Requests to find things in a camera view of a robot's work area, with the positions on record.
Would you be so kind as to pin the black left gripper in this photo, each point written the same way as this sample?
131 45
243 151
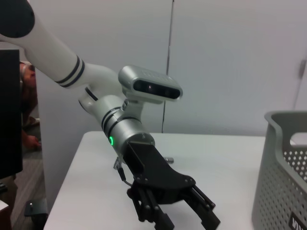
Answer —
156 172

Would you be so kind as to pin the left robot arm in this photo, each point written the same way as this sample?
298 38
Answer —
52 52

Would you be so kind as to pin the grey perforated storage bin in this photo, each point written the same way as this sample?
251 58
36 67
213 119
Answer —
275 179

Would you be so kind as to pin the black table foot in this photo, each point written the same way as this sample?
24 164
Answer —
36 208

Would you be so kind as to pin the crouching person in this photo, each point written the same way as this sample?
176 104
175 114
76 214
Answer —
30 100

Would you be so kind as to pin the black panel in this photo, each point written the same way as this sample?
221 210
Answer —
9 115

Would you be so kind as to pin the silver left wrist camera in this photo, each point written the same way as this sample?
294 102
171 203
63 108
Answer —
153 83

